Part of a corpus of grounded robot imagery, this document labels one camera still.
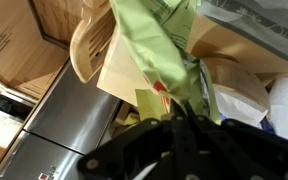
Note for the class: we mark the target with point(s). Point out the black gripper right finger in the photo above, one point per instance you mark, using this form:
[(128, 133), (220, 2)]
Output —
[(250, 150)]

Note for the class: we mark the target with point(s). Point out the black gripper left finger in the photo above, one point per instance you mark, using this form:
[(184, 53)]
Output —
[(134, 146)]

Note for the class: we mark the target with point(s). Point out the green popcorn bag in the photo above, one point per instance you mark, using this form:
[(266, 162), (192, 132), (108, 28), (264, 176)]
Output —
[(150, 50)]

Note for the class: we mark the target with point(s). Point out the white paper sheet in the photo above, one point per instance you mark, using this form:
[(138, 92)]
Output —
[(237, 106)]

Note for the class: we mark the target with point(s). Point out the stainless steel refrigerator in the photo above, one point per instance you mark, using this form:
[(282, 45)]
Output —
[(70, 113)]

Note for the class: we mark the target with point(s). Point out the curved wooden chair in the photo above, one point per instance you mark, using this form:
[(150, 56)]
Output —
[(90, 43)]

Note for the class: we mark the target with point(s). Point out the black countertop appliance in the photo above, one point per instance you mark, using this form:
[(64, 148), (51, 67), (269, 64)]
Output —
[(12, 107)]

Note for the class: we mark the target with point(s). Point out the wooden lower kitchen cabinets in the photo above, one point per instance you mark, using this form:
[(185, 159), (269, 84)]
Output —
[(17, 40)]

